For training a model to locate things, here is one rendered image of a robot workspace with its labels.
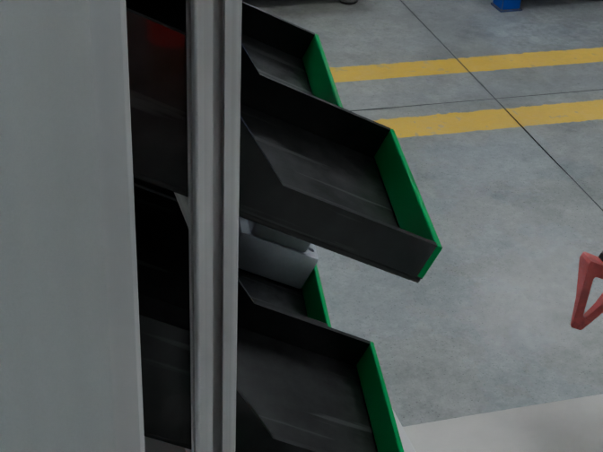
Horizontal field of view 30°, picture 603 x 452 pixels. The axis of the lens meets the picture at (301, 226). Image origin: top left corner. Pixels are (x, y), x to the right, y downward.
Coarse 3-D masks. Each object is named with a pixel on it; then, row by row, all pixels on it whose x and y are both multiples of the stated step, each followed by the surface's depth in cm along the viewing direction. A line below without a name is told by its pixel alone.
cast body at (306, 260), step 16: (240, 224) 81; (256, 224) 80; (240, 240) 80; (256, 240) 80; (272, 240) 80; (288, 240) 81; (240, 256) 81; (256, 256) 81; (272, 256) 81; (288, 256) 81; (304, 256) 82; (256, 272) 82; (272, 272) 82; (288, 272) 82; (304, 272) 82
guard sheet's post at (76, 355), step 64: (0, 0) 2; (64, 0) 2; (0, 64) 2; (64, 64) 3; (0, 128) 3; (64, 128) 3; (128, 128) 3; (0, 192) 3; (64, 192) 3; (128, 192) 3; (0, 256) 3; (64, 256) 3; (128, 256) 3; (0, 320) 3; (64, 320) 3; (128, 320) 3; (0, 384) 3; (64, 384) 3; (128, 384) 3; (0, 448) 3; (64, 448) 3; (128, 448) 3
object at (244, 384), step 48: (144, 192) 67; (144, 240) 69; (144, 288) 71; (240, 288) 72; (144, 336) 57; (240, 336) 72; (288, 336) 74; (336, 336) 75; (144, 384) 59; (240, 384) 68; (288, 384) 71; (336, 384) 73; (384, 384) 72; (144, 432) 60; (240, 432) 61; (288, 432) 66; (336, 432) 69; (384, 432) 69
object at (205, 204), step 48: (192, 0) 45; (240, 0) 45; (192, 48) 46; (240, 48) 46; (192, 96) 47; (192, 144) 49; (192, 192) 51; (192, 240) 52; (192, 288) 53; (192, 336) 55; (192, 384) 57; (192, 432) 58
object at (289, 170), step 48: (144, 0) 61; (144, 48) 49; (144, 96) 50; (240, 96) 64; (288, 96) 65; (144, 144) 51; (240, 144) 52; (288, 144) 63; (336, 144) 67; (384, 144) 67; (240, 192) 53; (288, 192) 54; (336, 192) 61; (384, 192) 64; (336, 240) 55; (384, 240) 56; (432, 240) 57
